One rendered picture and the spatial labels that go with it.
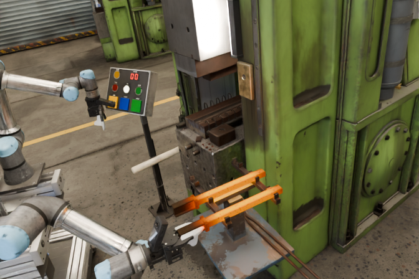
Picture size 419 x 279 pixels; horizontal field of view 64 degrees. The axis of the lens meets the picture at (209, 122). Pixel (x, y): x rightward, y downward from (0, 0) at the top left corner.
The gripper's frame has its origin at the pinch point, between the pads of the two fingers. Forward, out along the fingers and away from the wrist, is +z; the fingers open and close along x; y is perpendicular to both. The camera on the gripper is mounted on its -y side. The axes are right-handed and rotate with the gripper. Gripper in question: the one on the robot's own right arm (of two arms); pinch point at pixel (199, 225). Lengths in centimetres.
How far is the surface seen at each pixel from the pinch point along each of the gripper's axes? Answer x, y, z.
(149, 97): -110, -4, 19
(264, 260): 5.2, 26.3, 22.0
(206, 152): -55, 11, 29
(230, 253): -4.7, 26.4, 12.6
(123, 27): -562, 37, 106
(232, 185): -10.7, -0.8, 19.5
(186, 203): -10.7, -1.6, 0.0
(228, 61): -67, -29, 53
